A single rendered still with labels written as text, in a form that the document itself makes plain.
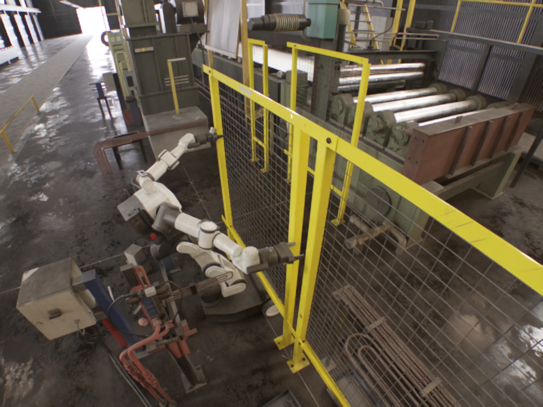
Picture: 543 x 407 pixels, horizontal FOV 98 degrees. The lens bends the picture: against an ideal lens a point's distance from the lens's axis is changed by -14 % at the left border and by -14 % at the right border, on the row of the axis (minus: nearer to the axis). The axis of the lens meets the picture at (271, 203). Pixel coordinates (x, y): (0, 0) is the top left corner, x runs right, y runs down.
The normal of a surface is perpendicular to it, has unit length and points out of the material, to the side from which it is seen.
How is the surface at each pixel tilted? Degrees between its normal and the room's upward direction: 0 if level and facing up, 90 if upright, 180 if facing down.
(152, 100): 90
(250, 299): 0
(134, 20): 90
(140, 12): 90
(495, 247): 90
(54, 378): 0
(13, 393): 0
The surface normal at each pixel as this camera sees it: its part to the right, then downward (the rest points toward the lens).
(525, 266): -0.88, 0.29
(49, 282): 0.00, -0.79
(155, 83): 0.47, 0.54
